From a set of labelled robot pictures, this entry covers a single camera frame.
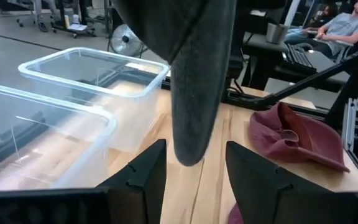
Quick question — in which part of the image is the black computer keyboard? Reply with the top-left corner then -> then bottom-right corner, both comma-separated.
283,43 -> 317,72

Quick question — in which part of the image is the black office desk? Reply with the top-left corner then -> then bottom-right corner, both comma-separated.
241,30 -> 356,93

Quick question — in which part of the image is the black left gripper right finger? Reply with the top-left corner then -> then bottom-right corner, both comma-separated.
225,141 -> 357,224

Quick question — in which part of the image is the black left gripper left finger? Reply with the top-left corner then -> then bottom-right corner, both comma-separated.
96,139 -> 167,224

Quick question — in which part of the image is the office swivel chair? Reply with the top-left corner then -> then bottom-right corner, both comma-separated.
16,0 -> 59,33

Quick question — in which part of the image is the person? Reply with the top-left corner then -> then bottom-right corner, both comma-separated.
305,2 -> 339,29
283,0 -> 358,59

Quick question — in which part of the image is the round metal floor fan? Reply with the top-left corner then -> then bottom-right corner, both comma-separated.
108,24 -> 145,58

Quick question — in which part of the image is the silver aluminium extrusion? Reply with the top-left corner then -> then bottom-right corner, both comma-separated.
341,98 -> 358,154

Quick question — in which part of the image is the black wheeled cart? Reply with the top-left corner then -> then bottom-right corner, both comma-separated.
50,0 -> 98,39

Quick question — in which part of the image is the clear plastic storage bin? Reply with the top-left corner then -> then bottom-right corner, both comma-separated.
17,47 -> 171,153
0,82 -> 118,191

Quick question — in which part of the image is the dark grey cloth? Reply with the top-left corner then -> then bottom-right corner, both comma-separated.
112,0 -> 237,167

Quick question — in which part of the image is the metal cup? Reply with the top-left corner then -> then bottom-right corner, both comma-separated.
265,22 -> 290,45

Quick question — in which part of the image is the maroon cloth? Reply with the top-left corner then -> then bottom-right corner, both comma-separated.
247,101 -> 351,174

